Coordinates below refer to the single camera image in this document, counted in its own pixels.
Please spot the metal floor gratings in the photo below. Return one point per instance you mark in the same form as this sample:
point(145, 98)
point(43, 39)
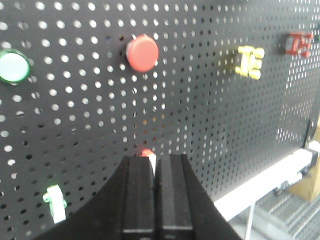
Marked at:
point(285, 217)

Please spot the silver sign stand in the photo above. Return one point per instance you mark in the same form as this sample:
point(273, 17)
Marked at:
point(249, 221)

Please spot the black perforated pegboard panel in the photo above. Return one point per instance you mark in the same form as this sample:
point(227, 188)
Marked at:
point(83, 108)

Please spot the yellow rocker switch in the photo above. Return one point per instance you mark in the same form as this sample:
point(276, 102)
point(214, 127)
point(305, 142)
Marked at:
point(251, 61)

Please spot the white toggle switch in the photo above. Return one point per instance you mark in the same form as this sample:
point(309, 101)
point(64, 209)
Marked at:
point(57, 204)
point(148, 153)

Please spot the middle white toggle switch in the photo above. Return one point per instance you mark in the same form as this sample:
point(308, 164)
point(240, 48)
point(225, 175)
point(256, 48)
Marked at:
point(57, 204)

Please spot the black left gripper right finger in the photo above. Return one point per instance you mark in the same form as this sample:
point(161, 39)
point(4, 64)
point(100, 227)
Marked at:
point(183, 209)

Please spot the right white toggle switch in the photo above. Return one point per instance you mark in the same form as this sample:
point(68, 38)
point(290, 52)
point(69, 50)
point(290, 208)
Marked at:
point(148, 153)

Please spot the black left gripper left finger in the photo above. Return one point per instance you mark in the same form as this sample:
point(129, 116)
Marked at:
point(122, 210)

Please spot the red rocker switch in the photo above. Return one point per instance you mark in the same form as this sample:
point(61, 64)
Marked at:
point(301, 44)

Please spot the green illuminated push button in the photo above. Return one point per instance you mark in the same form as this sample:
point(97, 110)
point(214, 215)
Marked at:
point(14, 66)

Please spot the white height-adjustable desk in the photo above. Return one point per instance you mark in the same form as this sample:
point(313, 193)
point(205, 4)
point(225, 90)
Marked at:
point(287, 169)

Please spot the lower red push button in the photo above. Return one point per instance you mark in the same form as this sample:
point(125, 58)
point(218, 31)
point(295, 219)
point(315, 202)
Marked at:
point(142, 53)

